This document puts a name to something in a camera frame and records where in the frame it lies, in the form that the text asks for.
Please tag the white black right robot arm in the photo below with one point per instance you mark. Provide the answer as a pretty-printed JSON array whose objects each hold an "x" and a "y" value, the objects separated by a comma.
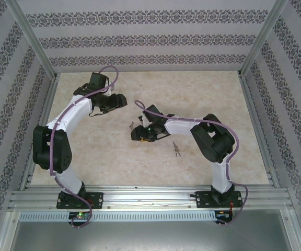
[{"x": 179, "y": 127}]

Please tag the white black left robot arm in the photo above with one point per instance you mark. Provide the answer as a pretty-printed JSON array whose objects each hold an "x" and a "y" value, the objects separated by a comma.
[{"x": 69, "y": 115}]

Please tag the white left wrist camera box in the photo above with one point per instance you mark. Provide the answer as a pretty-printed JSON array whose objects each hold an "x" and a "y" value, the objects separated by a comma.
[{"x": 109, "y": 91}]

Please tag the aluminium frame post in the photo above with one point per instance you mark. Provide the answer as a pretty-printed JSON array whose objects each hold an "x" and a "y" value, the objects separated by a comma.
[
  {"x": 263, "y": 39},
  {"x": 33, "y": 39}
]

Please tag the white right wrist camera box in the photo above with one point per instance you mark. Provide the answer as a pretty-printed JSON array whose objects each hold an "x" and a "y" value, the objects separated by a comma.
[{"x": 142, "y": 119}]

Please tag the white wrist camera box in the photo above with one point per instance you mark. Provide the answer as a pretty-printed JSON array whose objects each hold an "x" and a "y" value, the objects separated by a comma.
[
  {"x": 142, "y": 119},
  {"x": 109, "y": 91}
]

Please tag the grey metal bottom panel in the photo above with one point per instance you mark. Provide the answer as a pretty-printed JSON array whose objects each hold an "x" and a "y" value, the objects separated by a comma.
[{"x": 150, "y": 235}]

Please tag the aluminium side rail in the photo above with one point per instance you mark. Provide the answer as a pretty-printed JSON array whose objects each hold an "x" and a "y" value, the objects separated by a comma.
[
  {"x": 48, "y": 104},
  {"x": 252, "y": 104}
]

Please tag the small circuit board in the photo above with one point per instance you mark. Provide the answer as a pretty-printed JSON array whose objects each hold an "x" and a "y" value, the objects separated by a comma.
[
  {"x": 80, "y": 215},
  {"x": 223, "y": 214}
]

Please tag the small silver key bunch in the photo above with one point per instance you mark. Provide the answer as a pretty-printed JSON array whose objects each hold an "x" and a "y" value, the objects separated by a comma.
[
  {"x": 132, "y": 125},
  {"x": 176, "y": 149}
]

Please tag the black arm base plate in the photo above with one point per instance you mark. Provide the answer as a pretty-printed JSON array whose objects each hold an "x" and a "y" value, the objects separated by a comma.
[
  {"x": 202, "y": 200},
  {"x": 98, "y": 200}
]

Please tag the aluminium mounting rail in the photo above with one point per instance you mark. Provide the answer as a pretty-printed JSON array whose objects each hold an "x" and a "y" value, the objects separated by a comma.
[{"x": 150, "y": 198}]

